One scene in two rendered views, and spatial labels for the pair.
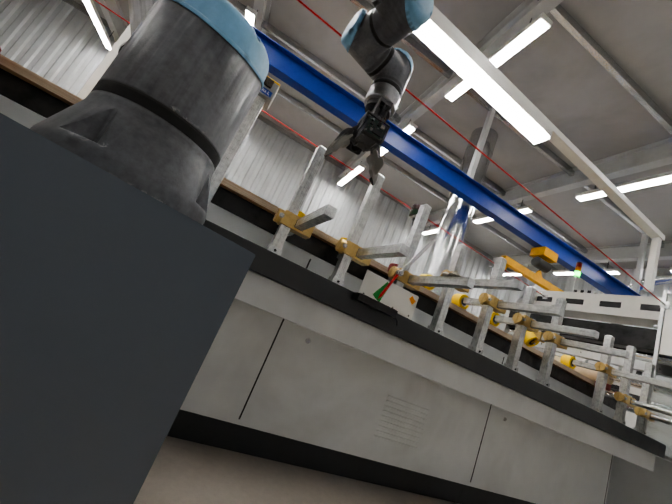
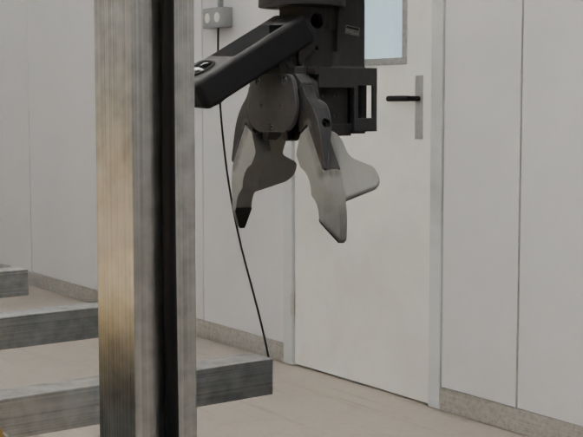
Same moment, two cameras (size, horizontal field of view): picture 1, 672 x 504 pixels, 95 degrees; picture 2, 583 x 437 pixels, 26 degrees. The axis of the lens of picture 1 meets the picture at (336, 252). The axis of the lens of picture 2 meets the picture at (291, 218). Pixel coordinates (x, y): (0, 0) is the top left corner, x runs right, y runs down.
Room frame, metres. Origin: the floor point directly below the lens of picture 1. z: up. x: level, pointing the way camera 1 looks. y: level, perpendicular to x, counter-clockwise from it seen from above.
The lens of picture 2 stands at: (1.04, 1.04, 1.05)
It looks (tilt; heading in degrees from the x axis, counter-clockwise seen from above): 5 degrees down; 253
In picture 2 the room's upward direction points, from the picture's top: straight up
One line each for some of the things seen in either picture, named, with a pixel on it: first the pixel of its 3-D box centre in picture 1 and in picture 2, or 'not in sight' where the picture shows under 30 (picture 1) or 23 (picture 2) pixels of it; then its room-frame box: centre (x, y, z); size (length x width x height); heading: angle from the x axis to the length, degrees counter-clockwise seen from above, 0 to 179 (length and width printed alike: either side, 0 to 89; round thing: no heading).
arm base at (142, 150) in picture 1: (142, 161); not in sight; (0.37, 0.26, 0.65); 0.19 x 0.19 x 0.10
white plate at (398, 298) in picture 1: (389, 295); not in sight; (1.16, -0.25, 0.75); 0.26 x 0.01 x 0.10; 111
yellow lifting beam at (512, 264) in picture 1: (537, 279); not in sight; (4.93, -3.36, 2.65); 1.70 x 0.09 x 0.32; 107
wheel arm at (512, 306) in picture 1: (502, 304); not in sight; (1.35, -0.79, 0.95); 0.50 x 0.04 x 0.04; 21
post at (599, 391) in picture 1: (602, 375); not in sight; (1.72, -1.68, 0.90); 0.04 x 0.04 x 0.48; 21
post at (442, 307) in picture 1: (446, 294); not in sight; (1.28, -0.51, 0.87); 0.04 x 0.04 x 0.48; 21
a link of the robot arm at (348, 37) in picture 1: (368, 41); not in sight; (0.65, 0.14, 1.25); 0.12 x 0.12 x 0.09; 34
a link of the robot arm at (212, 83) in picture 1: (195, 79); not in sight; (0.38, 0.27, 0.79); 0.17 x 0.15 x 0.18; 34
